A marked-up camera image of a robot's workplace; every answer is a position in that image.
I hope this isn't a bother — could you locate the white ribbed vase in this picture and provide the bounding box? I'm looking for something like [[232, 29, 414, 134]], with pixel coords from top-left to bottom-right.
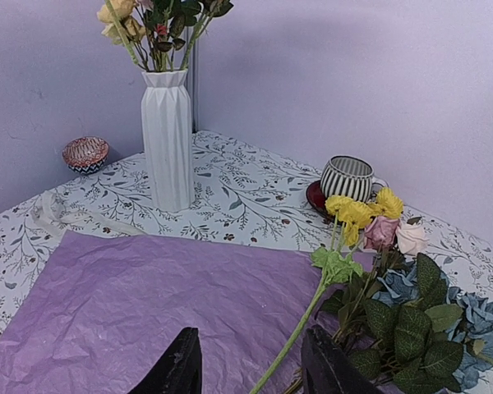
[[141, 70, 195, 213]]

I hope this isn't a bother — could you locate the purple wrapping paper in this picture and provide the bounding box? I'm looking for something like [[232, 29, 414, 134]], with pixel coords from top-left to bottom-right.
[[0, 229, 403, 394]]

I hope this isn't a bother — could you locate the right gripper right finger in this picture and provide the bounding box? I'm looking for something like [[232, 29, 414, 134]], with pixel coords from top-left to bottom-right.
[[301, 324, 382, 394]]

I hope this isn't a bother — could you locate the floral patterned table mat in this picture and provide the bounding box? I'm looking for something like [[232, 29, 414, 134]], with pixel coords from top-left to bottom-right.
[[0, 130, 493, 394]]

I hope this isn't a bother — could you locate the white printed ribbon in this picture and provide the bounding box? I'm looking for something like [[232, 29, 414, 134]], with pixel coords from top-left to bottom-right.
[[31, 190, 146, 240]]

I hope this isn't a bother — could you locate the bright yellow flower stem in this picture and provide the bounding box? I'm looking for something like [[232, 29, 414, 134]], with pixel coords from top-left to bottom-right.
[[251, 187, 403, 393]]

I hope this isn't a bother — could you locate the pink patterned ball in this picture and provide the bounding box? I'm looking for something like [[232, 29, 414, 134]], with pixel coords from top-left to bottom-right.
[[62, 136, 109, 175]]

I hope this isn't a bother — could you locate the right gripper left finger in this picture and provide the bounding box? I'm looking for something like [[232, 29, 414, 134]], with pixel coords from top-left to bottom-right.
[[129, 327, 202, 394]]

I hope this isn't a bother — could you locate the peach pink rose stem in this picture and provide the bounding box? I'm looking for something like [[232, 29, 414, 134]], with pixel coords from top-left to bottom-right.
[[180, 0, 234, 70]]

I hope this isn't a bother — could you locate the mauve pink flower stem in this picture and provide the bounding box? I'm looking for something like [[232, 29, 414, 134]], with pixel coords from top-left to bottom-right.
[[332, 215, 431, 346]]

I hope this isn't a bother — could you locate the left aluminium frame post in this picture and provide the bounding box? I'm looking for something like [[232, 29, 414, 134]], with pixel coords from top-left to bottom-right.
[[191, 42, 199, 134]]

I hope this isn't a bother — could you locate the dark red coaster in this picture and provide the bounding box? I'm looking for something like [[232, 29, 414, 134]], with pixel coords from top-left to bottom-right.
[[306, 181, 329, 218]]

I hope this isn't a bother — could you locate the striped grey mug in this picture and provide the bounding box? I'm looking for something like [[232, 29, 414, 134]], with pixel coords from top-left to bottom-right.
[[320, 155, 389, 203]]

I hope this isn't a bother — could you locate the pale yellow rose stem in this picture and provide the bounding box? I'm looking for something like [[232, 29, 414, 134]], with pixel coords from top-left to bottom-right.
[[97, 0, 150, 71]]

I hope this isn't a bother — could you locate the blue fabric flower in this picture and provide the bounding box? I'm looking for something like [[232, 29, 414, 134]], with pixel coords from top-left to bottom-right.
[[283, 252, 493, 394]]

